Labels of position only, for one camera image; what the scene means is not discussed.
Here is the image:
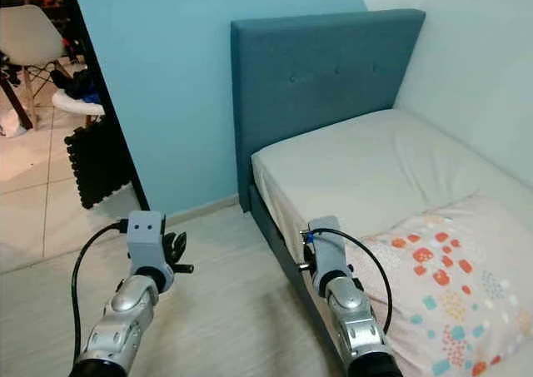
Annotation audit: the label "pink patterned pillow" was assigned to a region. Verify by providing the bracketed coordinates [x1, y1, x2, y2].
[362, 190, 533, 377]

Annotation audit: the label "black foam floor mat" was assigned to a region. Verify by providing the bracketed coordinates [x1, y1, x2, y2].
[64, 113, 134, 210]

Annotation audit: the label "mattress with cream sheet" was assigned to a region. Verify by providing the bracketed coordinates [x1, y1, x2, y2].
[251, 108, 533, 377]

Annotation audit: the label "white chair under clothes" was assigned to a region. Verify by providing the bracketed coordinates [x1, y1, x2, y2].
[50, 90, 107, 118]

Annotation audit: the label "dark blue clothes pile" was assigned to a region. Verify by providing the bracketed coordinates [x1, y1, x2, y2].
[50, 61, 105, 103]

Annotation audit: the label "teal upholstered bed headboard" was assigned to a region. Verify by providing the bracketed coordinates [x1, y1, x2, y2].
[231, 9, 426, 213]

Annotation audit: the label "white shell chair wooden legs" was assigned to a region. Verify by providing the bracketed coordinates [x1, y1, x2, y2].
[0, 5, 67, 128]

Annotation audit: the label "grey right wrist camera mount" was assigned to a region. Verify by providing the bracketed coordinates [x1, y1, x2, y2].
[306, 216, 351, 290]

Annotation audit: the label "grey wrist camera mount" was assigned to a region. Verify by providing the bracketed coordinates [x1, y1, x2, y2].
[306, 216, 351, 290]
[127, 211, 172, 278]

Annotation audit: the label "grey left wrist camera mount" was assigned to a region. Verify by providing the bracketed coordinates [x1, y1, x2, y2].
[127, 211, 172, 278]

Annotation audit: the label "dark blue bed frame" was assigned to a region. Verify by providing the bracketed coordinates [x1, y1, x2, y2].
[246, 186, 338, 377]

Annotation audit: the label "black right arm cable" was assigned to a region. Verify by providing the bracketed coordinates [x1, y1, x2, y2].
[304, 227, 395, 335]

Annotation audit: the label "black door frame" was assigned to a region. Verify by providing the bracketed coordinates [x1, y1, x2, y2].
[54, 0, 151, 211]

